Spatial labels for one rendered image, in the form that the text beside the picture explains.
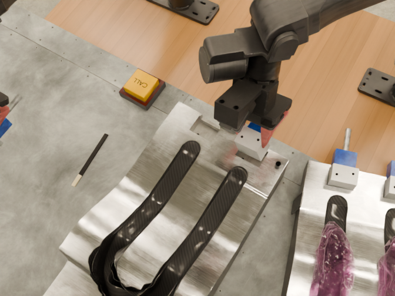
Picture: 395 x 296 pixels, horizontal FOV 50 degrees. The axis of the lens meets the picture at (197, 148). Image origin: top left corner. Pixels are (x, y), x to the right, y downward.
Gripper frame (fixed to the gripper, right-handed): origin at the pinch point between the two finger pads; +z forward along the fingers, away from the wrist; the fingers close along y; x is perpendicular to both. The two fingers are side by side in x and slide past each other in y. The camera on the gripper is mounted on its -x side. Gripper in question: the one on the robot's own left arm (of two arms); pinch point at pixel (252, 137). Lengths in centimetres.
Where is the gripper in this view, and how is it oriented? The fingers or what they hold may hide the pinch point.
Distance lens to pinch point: 79.3
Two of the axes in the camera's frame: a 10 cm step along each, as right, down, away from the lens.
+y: 8.2, 4.1, -4.1
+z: -0.1, 7.1, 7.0
